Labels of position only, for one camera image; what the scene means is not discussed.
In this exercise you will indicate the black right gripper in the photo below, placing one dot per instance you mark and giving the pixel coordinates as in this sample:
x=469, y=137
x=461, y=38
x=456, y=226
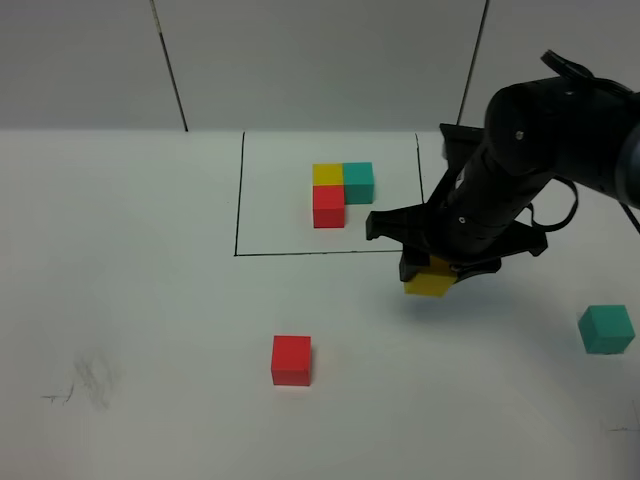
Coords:
x=470, y=218

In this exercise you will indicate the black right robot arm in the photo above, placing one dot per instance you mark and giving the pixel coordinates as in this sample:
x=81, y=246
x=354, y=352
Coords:
x=575, y=132

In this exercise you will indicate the template red cube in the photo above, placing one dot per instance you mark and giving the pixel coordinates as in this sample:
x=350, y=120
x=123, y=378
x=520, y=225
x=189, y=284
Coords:
x=328, y=206

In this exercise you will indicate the template teal cube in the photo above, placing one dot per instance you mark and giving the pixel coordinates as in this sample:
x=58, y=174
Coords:
x=359, y=183

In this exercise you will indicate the template yellow cube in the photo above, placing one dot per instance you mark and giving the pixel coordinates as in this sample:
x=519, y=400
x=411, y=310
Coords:
x=328, y=174

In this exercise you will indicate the loose teal cube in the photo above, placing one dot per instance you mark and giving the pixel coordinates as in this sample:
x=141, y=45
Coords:
x=606, y=329

